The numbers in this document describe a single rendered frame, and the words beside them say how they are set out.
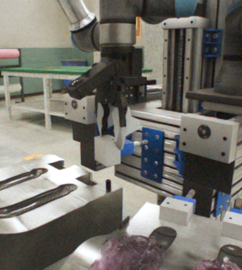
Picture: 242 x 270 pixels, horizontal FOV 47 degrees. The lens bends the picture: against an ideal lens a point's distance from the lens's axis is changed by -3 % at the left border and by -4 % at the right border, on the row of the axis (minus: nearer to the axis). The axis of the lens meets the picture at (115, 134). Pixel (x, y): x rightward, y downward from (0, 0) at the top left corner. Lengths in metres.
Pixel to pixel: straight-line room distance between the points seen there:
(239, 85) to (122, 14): 0.35
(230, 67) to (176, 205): 0.41
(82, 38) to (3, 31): 6.61
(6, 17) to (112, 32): 7.27
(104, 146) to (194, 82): 0.47
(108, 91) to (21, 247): 0.33
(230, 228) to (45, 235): 0.29
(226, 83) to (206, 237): 0.42
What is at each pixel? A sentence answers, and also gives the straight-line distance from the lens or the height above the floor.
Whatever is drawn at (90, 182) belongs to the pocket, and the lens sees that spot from 0.63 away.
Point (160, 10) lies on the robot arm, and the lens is 0.60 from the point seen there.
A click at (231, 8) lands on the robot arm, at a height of 1.25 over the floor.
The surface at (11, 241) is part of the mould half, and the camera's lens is 0.46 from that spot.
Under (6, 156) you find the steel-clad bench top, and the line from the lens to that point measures 1.04.
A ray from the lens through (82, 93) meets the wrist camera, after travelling 0.55.
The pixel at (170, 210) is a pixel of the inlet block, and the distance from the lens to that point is 0.52.
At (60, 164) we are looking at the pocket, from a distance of 0.71.
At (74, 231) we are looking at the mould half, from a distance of 0.52.
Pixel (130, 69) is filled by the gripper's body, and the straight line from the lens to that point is 0.62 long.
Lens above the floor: 1.14
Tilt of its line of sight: 16 degrees down
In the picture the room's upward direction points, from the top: straight up
